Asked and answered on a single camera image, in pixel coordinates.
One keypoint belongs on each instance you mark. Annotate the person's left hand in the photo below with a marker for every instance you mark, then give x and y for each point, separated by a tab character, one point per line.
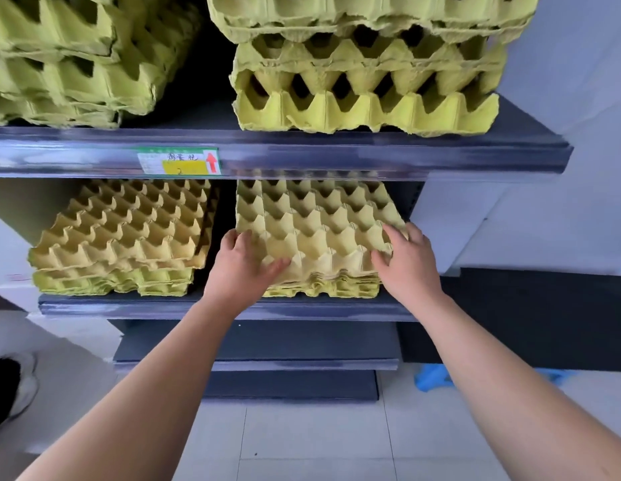
235	280

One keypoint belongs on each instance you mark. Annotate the person's left forearm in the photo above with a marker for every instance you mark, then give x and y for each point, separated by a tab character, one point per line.
140	395

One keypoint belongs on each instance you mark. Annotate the stack of green egg trays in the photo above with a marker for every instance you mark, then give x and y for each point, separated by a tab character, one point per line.
380	85
65	60

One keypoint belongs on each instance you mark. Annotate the dark grey shelf base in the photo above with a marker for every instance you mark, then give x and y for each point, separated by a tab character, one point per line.
300	385

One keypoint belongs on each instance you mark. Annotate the person's right hand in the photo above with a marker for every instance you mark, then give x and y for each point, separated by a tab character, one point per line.
413	273

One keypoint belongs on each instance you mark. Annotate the dark grey metal shelf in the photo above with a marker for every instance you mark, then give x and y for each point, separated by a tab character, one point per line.
290	348
140	304
365	155

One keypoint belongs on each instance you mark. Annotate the person's right thumb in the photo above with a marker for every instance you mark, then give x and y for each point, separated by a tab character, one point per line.
381	259

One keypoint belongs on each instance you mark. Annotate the black and white shoe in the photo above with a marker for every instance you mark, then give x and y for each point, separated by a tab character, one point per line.
12	388

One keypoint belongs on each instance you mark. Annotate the green and yellow price label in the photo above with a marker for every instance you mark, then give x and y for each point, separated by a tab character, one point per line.
183	161

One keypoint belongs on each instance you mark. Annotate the person's right forearm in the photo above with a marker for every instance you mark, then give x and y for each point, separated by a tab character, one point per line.
506	395

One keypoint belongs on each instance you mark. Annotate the stack of yellow egg trays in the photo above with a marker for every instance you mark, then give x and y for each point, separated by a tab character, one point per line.
315	225
125	235

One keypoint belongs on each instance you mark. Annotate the person's left thumb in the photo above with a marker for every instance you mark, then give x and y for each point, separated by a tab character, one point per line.
277	271

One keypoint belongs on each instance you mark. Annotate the blue plastic bag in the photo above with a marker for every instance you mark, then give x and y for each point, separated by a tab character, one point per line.
430	378

